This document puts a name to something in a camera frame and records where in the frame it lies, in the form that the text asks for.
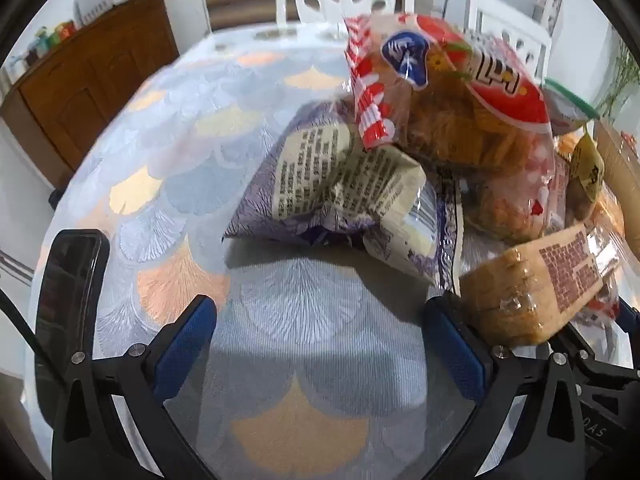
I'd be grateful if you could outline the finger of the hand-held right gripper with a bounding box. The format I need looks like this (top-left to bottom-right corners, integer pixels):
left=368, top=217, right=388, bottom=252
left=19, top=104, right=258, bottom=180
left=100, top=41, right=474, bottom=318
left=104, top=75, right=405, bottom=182
left=612, top=297, right=640, bottom=356
left=565, top=340, right=640, bottom=396

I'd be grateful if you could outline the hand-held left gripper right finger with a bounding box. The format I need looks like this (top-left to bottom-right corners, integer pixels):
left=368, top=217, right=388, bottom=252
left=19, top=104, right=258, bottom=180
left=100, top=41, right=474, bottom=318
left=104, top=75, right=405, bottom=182
left=422, top=294, right=586, bottom=480

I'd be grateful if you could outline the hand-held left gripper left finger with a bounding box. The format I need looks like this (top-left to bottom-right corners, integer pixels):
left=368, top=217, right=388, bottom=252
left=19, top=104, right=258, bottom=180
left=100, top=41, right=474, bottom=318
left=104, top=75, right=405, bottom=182
left=52, top=295, right=218, bottom=480

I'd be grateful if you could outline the orange cake package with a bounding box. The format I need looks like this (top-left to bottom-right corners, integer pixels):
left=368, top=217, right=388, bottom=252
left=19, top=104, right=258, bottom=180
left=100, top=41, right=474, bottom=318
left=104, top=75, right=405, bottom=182
left=457, top=222, right=626, bottom=346
left=592, top=185, right=628, bottom=261

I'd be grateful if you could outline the yellow peanut packet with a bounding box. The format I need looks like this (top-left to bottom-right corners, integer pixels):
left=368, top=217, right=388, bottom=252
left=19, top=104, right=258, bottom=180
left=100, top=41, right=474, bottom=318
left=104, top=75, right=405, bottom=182
left=570, top=132, right=606, bottom=221

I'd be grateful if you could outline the green edged biscuit packet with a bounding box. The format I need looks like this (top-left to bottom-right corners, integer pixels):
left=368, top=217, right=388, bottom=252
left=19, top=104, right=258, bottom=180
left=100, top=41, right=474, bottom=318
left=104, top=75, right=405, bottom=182
left=542, top=77, right=601, bottom=133

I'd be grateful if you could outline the purple white snack bag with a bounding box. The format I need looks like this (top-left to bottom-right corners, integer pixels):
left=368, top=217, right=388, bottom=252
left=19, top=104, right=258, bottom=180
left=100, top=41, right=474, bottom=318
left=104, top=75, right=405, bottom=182
left=222, top=100, right=463, bottom=293

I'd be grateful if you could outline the red white striped snack bag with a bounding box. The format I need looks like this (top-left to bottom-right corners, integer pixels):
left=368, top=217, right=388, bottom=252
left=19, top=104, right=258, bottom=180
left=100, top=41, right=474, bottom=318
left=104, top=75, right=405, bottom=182
left=344, top=12, right=558, bottom=241

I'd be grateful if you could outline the black glossy slab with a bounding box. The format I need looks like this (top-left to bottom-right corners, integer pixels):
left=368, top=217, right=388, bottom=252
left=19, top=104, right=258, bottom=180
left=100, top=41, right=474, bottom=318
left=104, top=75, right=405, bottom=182
left=35, top=229, right=111, bottom=421

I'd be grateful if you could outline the glass vase with green stems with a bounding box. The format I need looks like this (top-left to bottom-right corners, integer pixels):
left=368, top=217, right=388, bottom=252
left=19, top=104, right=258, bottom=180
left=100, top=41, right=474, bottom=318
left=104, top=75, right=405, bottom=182
left=597, top=40, right=640, bottom=121

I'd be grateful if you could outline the brown wooden cabinet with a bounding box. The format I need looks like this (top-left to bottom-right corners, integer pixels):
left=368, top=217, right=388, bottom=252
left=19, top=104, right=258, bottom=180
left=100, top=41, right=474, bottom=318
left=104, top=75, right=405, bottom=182
left=0, top=0, right=181, bottom=191

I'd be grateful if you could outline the row of colourful small boxes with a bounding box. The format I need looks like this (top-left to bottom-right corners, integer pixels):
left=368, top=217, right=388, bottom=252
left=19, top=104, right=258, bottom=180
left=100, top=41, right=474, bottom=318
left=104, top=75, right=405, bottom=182
left=5, top=20, right=76, bottom=81

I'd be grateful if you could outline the white refrigerator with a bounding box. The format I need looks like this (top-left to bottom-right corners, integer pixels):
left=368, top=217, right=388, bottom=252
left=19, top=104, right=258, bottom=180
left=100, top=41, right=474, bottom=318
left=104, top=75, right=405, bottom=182
left=152, top=0, right=213, bottom=61

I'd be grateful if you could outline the black cable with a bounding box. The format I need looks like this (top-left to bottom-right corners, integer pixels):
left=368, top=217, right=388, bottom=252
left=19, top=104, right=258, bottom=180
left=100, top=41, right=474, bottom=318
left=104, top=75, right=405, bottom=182
left=0, top=290, right=66, bottom=391

